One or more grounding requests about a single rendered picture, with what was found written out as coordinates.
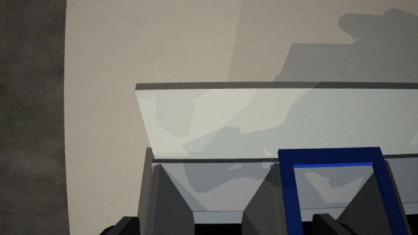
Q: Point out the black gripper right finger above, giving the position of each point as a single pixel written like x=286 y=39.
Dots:
x=324 y=224

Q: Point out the dark blue rectangular frame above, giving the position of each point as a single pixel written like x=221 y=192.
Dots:
x=332 y=157

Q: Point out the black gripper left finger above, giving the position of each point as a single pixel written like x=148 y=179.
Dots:
x=126 y=226

